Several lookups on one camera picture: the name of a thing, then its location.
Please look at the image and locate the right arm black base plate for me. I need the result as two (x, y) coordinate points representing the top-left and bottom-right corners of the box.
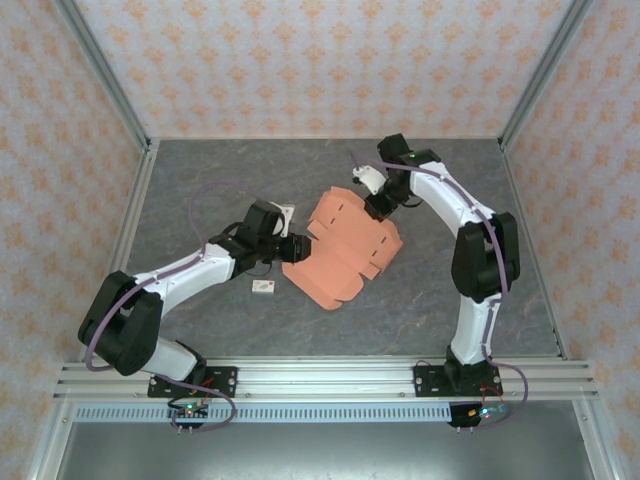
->
(413, 363), (501, 399)

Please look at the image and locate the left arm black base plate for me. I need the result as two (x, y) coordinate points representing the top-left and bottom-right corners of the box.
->
(147, 366), (239, 399)

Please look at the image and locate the grey metal sheet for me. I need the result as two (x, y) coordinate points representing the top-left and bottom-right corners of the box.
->
(54, 422), (591, 480)

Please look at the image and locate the aluminium table side rail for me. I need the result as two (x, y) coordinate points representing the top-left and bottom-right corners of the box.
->
(499, 141), (571, 362)
(77, 139), (161, 362)

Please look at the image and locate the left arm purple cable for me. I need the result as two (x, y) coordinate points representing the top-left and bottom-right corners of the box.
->
(82, 181), (284, 432)

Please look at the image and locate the pink paper box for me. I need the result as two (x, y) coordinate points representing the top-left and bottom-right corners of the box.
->
(281, 185), (404, 312)

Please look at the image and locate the aluminium mounting rail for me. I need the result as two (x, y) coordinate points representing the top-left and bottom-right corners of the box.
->
(53, 357), (599, 401)

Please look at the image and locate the aluminium frame leg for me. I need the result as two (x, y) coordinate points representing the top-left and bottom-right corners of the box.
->
(572, 397), (621, 480)
(27, 397), (76, 480)

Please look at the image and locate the slotted grey cable duct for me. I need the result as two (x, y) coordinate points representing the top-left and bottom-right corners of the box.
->
(73, 403), (454, 424)

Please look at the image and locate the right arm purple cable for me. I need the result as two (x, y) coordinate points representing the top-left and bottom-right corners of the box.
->
(348, 147), (530, 431)

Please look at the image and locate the aluminium frame post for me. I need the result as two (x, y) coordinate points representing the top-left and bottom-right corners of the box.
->
(52, 0), (154, 154)
(498, 0), (596, 151)

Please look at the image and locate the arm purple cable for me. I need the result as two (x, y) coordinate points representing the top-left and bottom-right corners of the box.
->
(348, 147), (530, 431)
(82, 181), (284, 432)

